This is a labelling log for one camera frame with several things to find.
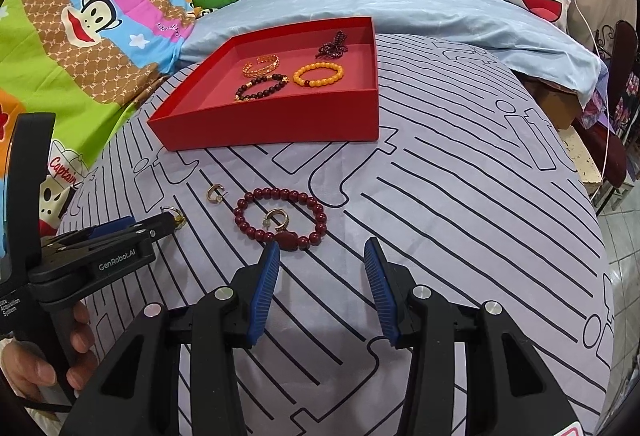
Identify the gold hoop earring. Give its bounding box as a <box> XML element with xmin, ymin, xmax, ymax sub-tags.
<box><xmin>206</xmin><ymin>184</ymin><xmax>227</xmax><ymax>204</ymax></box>
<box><xmin>262</xmin><ymin>208</ymin><xmax>290</xmax><ymax>231</ymax></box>

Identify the dark red bead bracelet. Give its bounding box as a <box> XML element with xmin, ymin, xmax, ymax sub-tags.
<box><xmin>233</xmin><ymin>187</ymin><xmax>329</xmax><ymax>252</ymax></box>

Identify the dark wood bead bracelet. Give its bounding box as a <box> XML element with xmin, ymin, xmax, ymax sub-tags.
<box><xmin>233</xmin><ymin>72</ymin><xmax>291</xmax><ymax>104</ymax></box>

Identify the gold twisted bangle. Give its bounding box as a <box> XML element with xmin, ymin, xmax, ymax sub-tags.
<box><xmin>242</xmin><ymin>54</ymin><xmax>280</xmax><ymax>78</ymax></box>

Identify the orange bead bracelet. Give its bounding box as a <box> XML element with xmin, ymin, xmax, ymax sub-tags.
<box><xmin>292</xmin><ymin>61</ymin><xmax>346</xmax><ymax>88</ymax></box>

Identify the garnet small bead strand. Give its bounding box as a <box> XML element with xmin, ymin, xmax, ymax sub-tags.
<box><xmin>316</xmin><ymin>30</ymin><xmax>348</xmax><ymax>60</ymax></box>

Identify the person's left hand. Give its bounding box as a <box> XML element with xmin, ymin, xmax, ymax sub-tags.
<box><xmin>1</xmin><ymin>302</ymin><xmax>98</xmax><ymax>400</ymax></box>

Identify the colourful monkey cartoon blanket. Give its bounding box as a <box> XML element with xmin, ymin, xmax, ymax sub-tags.
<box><xmin>1</xmin><ymin>0</ymin><xmax>195</xmax><ymax>237</ymax></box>

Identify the red cardboard tray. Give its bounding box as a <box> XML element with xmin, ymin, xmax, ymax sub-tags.
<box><xmin>148</xmin><ymin>17</ymin><xmax>380</xmax><ymax>151</ymax></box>

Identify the cardboard box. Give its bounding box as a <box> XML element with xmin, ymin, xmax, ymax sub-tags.
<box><xmin>518</xmin><ymin>74</ymin><xmax>603</xmax><ymax>196</ymax></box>

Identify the light blue pillow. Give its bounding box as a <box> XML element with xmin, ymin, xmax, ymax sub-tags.
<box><xmin>178</xmin><ymin>0</ymin><xmax>608</xmax><ymax>104</ymax></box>

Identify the white cable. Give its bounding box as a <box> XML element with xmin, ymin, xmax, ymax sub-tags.
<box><xmin>529</xmin><ymin>0</ymin><xmax>618</xmax><ymax>197</ymax></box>

